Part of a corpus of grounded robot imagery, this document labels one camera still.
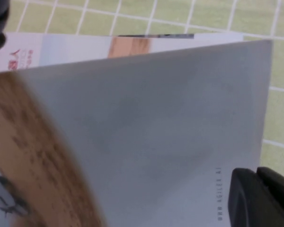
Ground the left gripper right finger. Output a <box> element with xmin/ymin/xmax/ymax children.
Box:
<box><xmin>256</xmin><ymin>166</ymin><xmax>284</xmax><ymax>227</ymax></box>

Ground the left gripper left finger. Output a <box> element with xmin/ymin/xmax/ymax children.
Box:
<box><xmin>228</xmin><ymin>167</ymin><xmax>271</xmax><ymax>227</ymax></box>

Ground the AgileX brochure with desert cover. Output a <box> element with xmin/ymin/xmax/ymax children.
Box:
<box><xmin>0</xmin><ymin>32</ymin><xmax>244</xmax><ymax>73</ymax></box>
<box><xmin>0</xmin><ymin>39</ymin><xmax>273</xmax><ymax>227</ymax></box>

